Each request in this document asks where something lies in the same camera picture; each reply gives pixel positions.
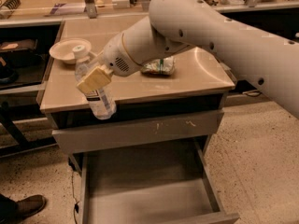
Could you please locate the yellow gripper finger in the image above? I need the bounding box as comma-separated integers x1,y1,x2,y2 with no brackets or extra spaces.
77,65,113,94

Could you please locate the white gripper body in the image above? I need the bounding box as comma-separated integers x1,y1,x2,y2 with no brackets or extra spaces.
103,34,140,77

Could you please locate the clear plastic tea bottle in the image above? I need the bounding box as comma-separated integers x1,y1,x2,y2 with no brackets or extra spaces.
75,53,116,120

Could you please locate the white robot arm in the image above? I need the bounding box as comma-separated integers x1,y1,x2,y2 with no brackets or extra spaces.
77,0,299,118

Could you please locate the grey top drawer front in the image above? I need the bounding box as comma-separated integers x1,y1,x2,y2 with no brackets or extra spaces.
52,110,223,154

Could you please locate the grey drawer cabinet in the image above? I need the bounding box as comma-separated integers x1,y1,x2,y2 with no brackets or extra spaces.
36,12,238,173

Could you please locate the open grey middle drawer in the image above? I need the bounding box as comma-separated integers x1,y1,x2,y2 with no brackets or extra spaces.
78,139,239,224

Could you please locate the white paper bowl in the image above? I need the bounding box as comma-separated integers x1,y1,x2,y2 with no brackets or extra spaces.
50,38,92,64

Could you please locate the crumpled green white snack bag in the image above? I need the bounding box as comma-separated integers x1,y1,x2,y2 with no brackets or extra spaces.
140,57,175,76

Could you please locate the white purple paper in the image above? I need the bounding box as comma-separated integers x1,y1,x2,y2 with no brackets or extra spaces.
50,3,86,16

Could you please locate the black metal stand leg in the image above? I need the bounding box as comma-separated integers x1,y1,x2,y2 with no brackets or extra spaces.
0,102,55,158

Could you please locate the black spiral object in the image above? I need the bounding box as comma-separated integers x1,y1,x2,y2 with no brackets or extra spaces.
0,0,21,20

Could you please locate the black floor cable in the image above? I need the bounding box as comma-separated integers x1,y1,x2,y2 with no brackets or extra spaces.
70,168,80,224

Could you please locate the black cable under shelf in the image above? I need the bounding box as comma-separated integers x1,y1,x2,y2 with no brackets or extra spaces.
242,90,263,98

